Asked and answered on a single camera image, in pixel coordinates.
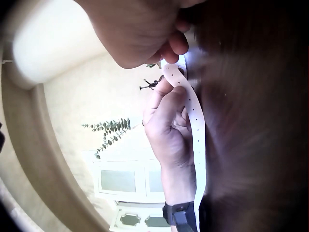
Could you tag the green eucalyptus branches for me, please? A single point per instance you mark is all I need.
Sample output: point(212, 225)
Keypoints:
point(113, 125)

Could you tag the black wrist band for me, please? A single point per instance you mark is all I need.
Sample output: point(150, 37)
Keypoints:
point(178, 215)

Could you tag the white cabinet with glass doors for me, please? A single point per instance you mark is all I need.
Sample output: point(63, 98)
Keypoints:
point(120, 178)

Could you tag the person's right hand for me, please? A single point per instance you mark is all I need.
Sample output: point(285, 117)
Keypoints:
point(135, 31)

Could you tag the black metal wall fitting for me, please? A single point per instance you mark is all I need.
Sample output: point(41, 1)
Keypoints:
point(147, 86)

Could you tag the person's left fingers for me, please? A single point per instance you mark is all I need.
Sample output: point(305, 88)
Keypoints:
point(177, 101)

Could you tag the person's left hand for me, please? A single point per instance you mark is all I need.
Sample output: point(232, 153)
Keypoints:
point(169, 145)

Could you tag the person's right fingers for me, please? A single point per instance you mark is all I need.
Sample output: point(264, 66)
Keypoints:
point(178, 43)

